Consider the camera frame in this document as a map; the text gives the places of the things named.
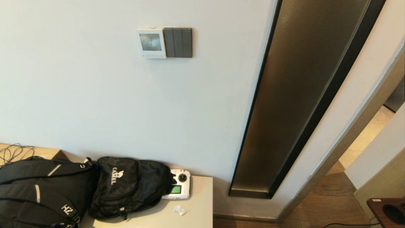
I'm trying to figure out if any white wall thermostat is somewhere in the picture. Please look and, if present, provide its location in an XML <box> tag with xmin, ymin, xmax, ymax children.
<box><xmin>136</xmin><ymin>28</ymin><xmax>167</xmax><ymax>59</ymax></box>

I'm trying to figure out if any white remote controller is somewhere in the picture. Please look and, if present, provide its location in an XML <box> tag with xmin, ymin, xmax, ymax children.
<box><xmin>161</xmin><ymin>169</ymin><xmax>191</xmax><ymax>200</ymax></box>

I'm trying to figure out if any beige cabinet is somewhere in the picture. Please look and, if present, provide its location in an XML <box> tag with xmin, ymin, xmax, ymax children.
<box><xmin>79</xmin><ymin>152</ymin><xmax>214</xmax><ymax>228</ymax></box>

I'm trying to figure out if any crumpled clear plastic wrapper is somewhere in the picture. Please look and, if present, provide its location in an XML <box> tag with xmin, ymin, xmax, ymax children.
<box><xmin>173</xmin><ymin>205</ymin><xmax>190</xmax><ymax>216</ymax></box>

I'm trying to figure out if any black Camel backpack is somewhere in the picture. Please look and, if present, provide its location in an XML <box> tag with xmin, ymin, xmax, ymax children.
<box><xmin>88</xmin><ymin>156</ymin><xmax>176</xmax><ymax>221</ymax></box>

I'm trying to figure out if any light wooden desk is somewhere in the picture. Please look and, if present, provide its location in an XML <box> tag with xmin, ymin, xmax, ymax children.
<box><xmin>0</xmin><ymin>143</ymin><xmax>69</xmax><ymax>162</ymax></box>

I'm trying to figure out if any black backpack with grey stripes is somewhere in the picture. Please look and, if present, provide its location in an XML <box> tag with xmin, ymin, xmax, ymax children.
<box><xmin>0</xmin><ymin>156</ymin><xmax>99</xmax><ymax>228</ymax></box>

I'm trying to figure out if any dark brown wooden table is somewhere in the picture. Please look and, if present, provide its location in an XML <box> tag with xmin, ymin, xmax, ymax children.
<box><xmin>367</xmin><ymin>197</ymin><xmax>405</xmax><ymax>228</ymax></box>

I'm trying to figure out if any grey wall light switch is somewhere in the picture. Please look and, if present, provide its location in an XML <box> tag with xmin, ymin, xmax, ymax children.
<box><xmin>163</xmin><ymin>27</ymin><xmax>193</xmax><ymax>58</ymax></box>

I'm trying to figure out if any grey door frame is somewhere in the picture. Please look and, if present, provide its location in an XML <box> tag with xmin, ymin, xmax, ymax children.
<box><xmin>277</xmin><ymin>41</ymin><xmax>405</xmax><ymax>223</ymax></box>

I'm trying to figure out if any black floor cable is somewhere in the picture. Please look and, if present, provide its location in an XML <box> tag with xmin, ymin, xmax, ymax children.
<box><xmin>323</xmin><ymin>222</ymin><xmax>382</xmax><ymax>228</ymax></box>

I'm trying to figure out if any thin black tangled cable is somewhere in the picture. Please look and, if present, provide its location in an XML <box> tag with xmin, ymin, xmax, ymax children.
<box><xmin>0</xmin><ymin>143</ymin><xmax>35</xmax><ymax>167</ymax></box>

